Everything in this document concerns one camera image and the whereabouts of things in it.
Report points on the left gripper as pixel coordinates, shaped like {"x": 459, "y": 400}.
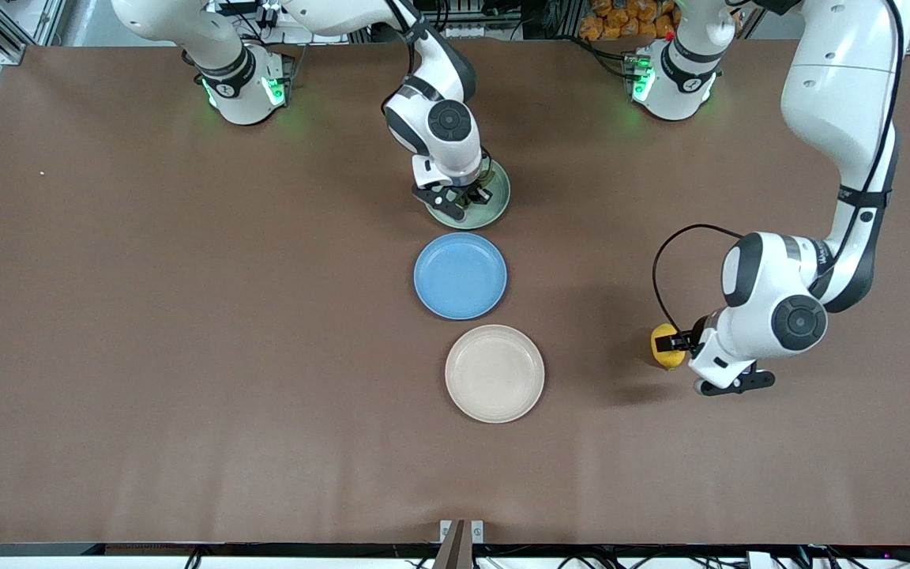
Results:
{"x": 693, "y": 338}

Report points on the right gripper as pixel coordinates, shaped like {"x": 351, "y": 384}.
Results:
{"x": 479, "y": 190}

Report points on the yellow lemon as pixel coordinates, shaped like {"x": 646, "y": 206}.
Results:
{"x": 668, "y": 361}

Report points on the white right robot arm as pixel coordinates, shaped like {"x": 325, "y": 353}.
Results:
{"x": 447, "y": 118}

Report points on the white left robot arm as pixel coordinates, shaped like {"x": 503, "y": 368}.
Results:
{"x": 842, "y": 95}

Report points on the light green round plate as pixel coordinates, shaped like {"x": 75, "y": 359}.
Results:
{"x": 500, "y": 204}

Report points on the blue round plate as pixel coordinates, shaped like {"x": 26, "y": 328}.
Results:
{"x": 460, "y": 276}

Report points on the beige round plate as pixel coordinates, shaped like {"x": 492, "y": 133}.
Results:
{"x": 494, "y": 374}

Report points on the orange snack bags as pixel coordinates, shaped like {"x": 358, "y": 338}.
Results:
{"x": 621, "y": 20}

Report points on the white power strip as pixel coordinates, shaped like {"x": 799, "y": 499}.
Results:
{"x": 265, "y": 14}

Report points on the metal table edge bracket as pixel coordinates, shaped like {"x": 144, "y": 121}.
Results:
{"x": 461, "y": 545}

